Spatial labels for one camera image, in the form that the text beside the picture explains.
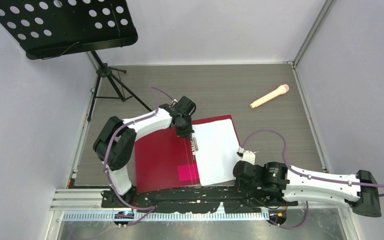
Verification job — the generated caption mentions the metal folder clip mechanism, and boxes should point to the metal folder clip mechanism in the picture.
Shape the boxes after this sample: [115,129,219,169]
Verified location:
[190,136,198,161]

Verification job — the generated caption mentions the white paper sheets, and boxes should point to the white paper sheets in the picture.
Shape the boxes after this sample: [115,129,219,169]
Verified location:
[192,115,240,186]

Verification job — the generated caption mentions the red plastic folder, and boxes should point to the red plastic folder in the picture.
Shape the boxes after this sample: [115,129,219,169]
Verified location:
[134,114,243,195]

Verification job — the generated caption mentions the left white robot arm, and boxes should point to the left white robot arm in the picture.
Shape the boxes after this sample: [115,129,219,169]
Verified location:
[92,96,197,207]

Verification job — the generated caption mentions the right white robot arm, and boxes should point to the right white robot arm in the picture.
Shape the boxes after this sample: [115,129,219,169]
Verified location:
[232,160,382,218]

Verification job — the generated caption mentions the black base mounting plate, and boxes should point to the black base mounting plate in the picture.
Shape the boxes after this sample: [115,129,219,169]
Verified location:
[100,185,299,215]

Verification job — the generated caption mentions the beige toy microphone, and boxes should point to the beige toy microphone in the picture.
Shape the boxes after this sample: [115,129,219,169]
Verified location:
[249,84,290,109]

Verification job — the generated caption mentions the black perforated music stand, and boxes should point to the black perforated music stand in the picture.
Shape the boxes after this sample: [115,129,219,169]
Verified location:
[0,0,158,123]

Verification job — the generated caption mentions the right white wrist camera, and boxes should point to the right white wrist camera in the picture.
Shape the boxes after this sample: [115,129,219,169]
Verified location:
[236,147,256,165]

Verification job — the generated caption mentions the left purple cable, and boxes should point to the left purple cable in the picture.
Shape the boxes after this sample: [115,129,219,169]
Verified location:
[102,86,180,228]

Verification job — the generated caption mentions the aluminium rail frame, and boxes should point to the aluminium rail frame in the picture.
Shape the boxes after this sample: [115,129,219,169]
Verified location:
[49,185,352,223]

